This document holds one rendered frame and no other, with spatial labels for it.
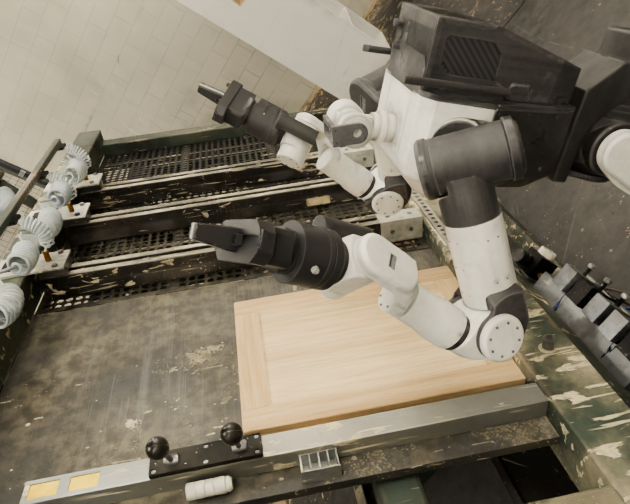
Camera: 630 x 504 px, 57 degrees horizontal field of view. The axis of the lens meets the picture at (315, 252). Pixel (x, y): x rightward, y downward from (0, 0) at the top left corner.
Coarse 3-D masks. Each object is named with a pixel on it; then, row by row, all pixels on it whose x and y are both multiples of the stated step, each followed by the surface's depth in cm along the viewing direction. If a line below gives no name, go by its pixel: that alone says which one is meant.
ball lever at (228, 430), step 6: (228, 426) 92; (234, 426) 92; (240, 426) 93; (222, 432) 92; (228, 432) 92; (234, 432) 92; (240, 432) 92; (222, 438) 92; (228, 438) 91; (234, 438) 91; (240, 438) 92; (228, 444) 92; (234, 444) 92; (240, 444) 100; (246, 444) 102; (234, 450) 101; (240, 450) 101
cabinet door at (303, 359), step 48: (432, 288) 144; (240, 336) 134; (288, 336) 133; (336, 336) 131; (384, 336) 130; (240, 384) 120; (288, 384) 119; (336, 384) 118; (384, 384) 116; (432, 384) 115; (480, 384) 114
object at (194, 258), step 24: (24, 216) 151; (384, 216) 167; (408, 216) 165; (48, 240) 155; (0, 264) 157; (48, 264) 155; (72, 264) 161; (96, 264) 160; (120, 264) 158; (144, 264) 158; (168, 264) 160; (192, 264) 161; (216, 264) 162; (240, 264) 163; (48, 288) 157; (72, 288) 158; (96, 288) 160
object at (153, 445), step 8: (152, 440) 91; (160, 440) 91; (152, 448) 90; (160, 448) 91; (168, 448) 92; (152, 456) 90; (160, 456) 91; (168, 456) 97; (176, 456) 100; (168, 464) 100
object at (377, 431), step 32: (384, 416) 106; (416, 416) 106; (448, 416) 105; (480, 416) 105; (512, 416) 106; (288, 448) 102; (320, 448) 102; (352, 448) 104; (64, 480) 101; (128, 480) 100; (160, 480) 100; (192, 480) 101
